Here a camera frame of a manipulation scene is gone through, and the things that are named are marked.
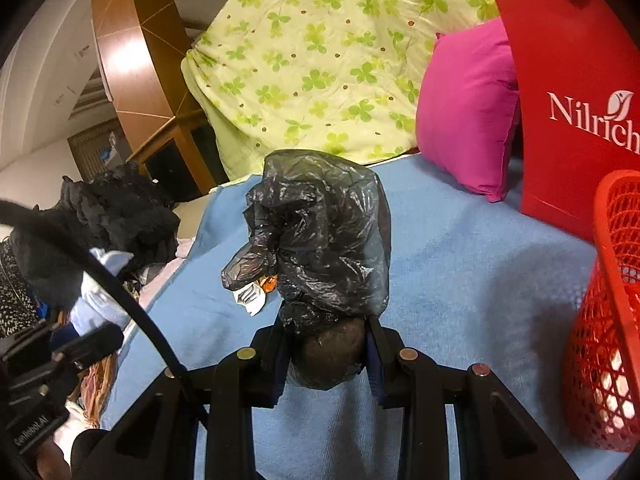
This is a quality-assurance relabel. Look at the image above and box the black fluffy garment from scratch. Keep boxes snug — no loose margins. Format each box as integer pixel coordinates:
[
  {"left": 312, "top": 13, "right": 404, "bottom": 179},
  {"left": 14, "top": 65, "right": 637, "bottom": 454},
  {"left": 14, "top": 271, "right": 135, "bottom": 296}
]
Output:
[{"left": 10, "top": 162, "right": 181, "bottom": 306}]

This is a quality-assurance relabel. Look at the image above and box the pink pillow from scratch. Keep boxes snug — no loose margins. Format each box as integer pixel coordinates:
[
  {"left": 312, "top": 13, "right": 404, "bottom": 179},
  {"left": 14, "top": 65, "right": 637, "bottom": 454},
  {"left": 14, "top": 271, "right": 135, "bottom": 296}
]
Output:
[{"left": 415, "top": 17, "right": 522, "bottom": 203}]

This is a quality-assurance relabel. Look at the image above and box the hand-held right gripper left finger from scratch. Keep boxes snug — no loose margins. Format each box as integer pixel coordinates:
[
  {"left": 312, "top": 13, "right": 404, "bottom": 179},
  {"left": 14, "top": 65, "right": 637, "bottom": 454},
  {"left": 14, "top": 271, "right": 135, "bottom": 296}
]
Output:
[{"left": 102, "top": 327, "right": 291, "bottom": 480}]

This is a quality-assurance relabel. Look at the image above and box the red paper bag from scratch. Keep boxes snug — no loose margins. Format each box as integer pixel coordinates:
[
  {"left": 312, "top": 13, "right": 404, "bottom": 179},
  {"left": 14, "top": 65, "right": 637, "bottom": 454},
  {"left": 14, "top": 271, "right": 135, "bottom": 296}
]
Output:
[{"left": 489, "top": 0, "right": 640, "bottom": 246}]

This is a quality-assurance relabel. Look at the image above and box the person's left hand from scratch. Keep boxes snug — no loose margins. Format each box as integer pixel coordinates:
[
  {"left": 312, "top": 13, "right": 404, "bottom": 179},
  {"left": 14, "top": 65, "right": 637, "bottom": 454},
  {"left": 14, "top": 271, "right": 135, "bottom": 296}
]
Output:
[{"left": 32, "top": 437, "right": 73, "bottom": 480}]

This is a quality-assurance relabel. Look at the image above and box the blue towel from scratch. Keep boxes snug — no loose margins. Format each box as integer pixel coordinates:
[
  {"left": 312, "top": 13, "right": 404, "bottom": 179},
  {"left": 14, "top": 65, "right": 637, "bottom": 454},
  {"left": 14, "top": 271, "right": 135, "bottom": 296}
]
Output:
[{"left": 100, "top": 152, "right": 640, "bottom": 480}]

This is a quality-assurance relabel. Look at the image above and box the white garment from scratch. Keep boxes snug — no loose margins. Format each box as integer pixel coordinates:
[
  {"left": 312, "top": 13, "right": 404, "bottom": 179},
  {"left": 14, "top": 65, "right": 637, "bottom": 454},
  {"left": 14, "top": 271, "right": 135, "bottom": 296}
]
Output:
[{"left": 70, "top": 247, "right": 136, "bottom": 331}]

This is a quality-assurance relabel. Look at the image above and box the colourful clothes pile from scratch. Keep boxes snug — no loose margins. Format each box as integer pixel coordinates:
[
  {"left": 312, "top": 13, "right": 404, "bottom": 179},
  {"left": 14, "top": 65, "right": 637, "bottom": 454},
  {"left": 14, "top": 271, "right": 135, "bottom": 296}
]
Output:
[{"left": 50, "top": 310, "right": 151, "bottom": 426}]

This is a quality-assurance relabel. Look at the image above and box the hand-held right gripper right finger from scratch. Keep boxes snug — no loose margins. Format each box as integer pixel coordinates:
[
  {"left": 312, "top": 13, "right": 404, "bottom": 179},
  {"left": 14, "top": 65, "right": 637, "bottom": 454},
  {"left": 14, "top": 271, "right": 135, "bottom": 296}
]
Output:
[{"left": 362, "top": 317, "right": 581, "bottom": 480}]

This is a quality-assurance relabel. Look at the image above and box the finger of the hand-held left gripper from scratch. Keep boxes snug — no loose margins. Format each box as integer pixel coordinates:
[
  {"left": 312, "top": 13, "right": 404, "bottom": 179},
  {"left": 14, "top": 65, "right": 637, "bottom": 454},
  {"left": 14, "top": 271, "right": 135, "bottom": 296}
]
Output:
[{"left": 50, "top": 322, "right": 125, "bottom": 363}]

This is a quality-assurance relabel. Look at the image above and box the black cable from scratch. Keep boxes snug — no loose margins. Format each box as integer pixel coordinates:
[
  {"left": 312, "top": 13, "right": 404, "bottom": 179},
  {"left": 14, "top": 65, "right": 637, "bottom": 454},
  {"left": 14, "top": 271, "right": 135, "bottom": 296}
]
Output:
[{"left": 0, "top": 199, "right": 211, "bottom": 426}]

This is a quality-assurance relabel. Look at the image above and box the green clover print quilt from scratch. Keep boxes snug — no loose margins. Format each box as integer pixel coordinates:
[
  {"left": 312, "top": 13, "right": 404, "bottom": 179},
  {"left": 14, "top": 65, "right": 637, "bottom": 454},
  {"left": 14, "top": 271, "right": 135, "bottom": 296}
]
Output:
[{"left": 181, "top": 0, "right": 546, "bottom": 183}]

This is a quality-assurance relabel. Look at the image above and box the black dotted cloth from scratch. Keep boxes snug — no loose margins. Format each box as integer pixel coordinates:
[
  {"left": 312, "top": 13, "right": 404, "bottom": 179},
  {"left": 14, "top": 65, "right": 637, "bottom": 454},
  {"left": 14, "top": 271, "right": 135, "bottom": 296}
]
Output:
[{"left": 0, "top": 240, "right": 41, "bottom": 336}]

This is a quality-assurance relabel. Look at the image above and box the wooden cabinet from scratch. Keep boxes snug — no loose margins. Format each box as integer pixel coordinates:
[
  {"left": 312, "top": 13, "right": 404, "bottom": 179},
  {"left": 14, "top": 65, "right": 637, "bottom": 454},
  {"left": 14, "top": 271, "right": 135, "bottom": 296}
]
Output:
[{"left": 90, "top": 0, "right": 231, "bottom": 196}]

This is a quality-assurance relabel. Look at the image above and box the black plastic bag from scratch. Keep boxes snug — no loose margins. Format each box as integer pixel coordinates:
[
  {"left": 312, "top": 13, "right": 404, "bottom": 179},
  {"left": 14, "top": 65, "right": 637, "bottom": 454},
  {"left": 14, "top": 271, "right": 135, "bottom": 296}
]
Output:
[{"left": 221, "top": 149, "right": 392, "bottom": 391}]

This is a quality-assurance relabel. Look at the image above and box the red mesh basket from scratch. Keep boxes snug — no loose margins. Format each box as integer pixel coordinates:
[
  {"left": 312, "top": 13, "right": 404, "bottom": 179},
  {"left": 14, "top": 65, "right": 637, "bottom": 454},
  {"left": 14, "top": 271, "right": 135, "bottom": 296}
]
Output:
[{"left": 562, "top": 170, "right": 640, "bottom": 453}]

